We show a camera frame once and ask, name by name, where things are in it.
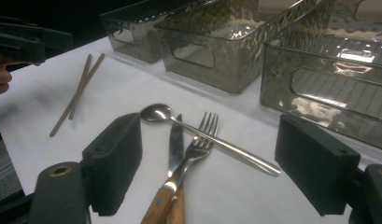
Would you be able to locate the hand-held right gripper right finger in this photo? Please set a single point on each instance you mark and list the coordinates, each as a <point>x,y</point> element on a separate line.
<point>316,165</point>

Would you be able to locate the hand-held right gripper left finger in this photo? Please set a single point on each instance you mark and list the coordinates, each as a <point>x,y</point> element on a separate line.
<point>112,161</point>

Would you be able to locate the silver metal spoon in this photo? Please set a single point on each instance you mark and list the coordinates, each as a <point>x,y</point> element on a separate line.
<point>156,112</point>

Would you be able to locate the brown wooden chopstick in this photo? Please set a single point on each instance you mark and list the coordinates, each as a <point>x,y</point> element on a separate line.
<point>82,77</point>
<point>59,122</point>

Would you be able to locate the smoky clear plastic bin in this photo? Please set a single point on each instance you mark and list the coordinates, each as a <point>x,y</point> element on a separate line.
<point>132,40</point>
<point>229,68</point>
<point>279,87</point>

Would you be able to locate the white table cover sheet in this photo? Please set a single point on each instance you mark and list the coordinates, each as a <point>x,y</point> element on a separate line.
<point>117,87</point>

